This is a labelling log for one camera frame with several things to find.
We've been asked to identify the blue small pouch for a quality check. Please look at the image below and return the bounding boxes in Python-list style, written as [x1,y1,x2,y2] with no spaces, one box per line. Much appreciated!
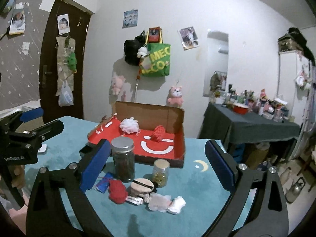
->
[95,172,114,194]

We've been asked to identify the red knitted yarn ball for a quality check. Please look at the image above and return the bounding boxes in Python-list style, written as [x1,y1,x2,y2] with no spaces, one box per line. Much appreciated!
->
[109,180,128,204]

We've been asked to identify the white sock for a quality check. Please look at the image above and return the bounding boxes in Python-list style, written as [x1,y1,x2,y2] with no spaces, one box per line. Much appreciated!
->
[167,196,186,214]

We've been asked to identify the white mesh bath pouf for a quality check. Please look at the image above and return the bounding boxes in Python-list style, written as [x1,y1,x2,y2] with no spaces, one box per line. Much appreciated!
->
[119,117,140,134]

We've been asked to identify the cream crochet plush toy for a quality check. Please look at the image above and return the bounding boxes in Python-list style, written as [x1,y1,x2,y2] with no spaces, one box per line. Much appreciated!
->
[131,188,153,203]

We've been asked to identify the white translucent wrapper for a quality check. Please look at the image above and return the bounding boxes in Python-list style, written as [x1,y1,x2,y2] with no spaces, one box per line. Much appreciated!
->
[148,193,172,212]

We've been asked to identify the person's left hand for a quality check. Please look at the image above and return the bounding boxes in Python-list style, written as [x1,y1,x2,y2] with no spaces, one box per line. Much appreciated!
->
[8,165,26,189]

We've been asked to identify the white power bank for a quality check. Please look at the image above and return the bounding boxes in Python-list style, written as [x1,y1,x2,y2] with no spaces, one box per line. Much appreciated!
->
[38,144,47,154]

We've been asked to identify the white plastic bag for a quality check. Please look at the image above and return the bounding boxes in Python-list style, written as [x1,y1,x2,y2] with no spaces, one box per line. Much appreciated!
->
[58,80,74,107]

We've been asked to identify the green plush on door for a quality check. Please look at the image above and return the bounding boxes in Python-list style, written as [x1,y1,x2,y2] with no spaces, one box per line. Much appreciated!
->
[67,52,77,73]

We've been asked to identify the large glass jar metal lid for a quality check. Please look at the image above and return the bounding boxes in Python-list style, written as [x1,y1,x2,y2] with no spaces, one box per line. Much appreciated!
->
[111,136,135,182]

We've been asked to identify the dark green side table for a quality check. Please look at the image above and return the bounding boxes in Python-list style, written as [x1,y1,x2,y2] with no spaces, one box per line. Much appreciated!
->
[199,103,300,150]

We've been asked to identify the teal plush table cover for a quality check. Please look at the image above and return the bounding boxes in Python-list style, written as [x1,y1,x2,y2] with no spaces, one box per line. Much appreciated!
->
[25,116,230,236]

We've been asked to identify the red bowl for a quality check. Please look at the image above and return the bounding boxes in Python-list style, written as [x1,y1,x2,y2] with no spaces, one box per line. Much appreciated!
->
[233,103,249,115]

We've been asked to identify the small glass jar yellow beads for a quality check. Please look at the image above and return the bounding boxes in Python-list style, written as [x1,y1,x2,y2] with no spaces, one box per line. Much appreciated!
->
[151,159,170,187]

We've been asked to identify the cardboard box red inside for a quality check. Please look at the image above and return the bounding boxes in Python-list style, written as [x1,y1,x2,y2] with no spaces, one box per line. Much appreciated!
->
[87,102,185,168]

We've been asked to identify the dark brown door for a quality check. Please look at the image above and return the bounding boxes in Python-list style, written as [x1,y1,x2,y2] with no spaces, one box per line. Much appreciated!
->
[39,0,90,123]

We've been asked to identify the black hanging bag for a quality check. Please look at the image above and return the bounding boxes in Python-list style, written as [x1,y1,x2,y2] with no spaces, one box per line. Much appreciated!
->
[124,31,146,66]

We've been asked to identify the green tote bag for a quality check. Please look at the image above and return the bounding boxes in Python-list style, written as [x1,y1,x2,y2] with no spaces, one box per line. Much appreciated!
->
[137,27,171,77]

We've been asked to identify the pink bear plush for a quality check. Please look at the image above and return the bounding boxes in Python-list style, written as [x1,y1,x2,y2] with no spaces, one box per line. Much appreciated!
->
[167,86,184,108]

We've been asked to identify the white refrigerator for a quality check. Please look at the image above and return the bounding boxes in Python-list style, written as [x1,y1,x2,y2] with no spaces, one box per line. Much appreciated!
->
[277,50,311,125]

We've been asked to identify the pink plush toy on wall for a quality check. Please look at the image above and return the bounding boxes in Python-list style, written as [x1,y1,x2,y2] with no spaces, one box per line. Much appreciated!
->
[111,75,126,95]

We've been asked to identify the mop handle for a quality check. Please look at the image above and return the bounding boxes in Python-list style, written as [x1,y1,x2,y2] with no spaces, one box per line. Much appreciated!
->
[133,68,141,103]

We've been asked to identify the wall mirror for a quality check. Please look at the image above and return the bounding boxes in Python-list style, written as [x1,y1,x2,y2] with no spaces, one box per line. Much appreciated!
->
[203,31,229,97]

